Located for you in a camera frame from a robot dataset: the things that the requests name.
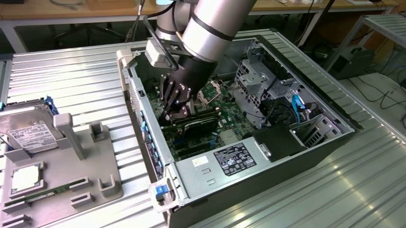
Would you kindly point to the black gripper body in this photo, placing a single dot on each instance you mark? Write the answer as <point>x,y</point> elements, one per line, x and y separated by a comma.
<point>198,73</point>

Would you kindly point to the green graphics card with bracket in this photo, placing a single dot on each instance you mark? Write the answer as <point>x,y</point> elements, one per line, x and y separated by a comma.
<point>203,129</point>

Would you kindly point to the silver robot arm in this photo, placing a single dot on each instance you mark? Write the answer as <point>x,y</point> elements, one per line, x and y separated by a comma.
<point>215,28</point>

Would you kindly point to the metal socket cover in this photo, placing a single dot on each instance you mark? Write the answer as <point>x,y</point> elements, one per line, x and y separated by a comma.
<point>211,92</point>

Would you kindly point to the green motherboard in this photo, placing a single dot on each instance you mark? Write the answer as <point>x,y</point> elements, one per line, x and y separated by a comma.
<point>234,114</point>

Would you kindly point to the silver disk bay cage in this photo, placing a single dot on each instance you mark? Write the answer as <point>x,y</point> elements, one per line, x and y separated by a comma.
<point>254,80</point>

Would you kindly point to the silver chipset heatsink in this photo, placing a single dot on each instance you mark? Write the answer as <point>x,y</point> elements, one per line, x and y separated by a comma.
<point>229,137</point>

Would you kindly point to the grey power supply unit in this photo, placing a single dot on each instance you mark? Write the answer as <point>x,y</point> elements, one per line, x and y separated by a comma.
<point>200,175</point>

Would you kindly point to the black fan shroud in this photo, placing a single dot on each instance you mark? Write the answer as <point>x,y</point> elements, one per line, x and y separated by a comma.
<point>277,142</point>

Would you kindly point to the black office chair base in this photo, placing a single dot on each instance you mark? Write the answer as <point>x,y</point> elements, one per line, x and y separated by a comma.
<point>104,30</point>

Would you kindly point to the blue case latch tab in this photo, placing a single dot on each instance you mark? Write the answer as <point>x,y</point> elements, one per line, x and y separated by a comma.
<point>159,190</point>

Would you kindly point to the silver drive caddy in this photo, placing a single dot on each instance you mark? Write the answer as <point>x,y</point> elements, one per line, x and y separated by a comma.
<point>317,135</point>

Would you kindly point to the open black PC case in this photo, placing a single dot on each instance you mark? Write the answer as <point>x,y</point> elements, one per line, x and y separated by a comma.
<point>285,180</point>

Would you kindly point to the grey parts rack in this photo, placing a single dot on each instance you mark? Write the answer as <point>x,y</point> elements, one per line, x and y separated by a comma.
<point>60,171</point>

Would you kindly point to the hard disk in blue caddy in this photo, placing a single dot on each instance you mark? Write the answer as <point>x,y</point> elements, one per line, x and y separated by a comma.
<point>28,133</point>

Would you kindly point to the black floor device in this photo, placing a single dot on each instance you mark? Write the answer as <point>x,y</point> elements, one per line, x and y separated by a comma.
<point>355,61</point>

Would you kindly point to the long wooden desk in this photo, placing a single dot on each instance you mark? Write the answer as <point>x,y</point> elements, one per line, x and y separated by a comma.
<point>47,12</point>

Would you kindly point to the green RAM stick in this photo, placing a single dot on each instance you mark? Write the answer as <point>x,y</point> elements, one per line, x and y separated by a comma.
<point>51,192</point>

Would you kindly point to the silver CPU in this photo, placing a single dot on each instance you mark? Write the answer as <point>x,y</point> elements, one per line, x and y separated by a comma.
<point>27,178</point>

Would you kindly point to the grey metal shelf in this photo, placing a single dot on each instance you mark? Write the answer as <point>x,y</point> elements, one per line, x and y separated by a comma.
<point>386,23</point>

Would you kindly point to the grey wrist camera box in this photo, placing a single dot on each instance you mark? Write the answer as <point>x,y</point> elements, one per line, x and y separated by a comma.
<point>156,53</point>

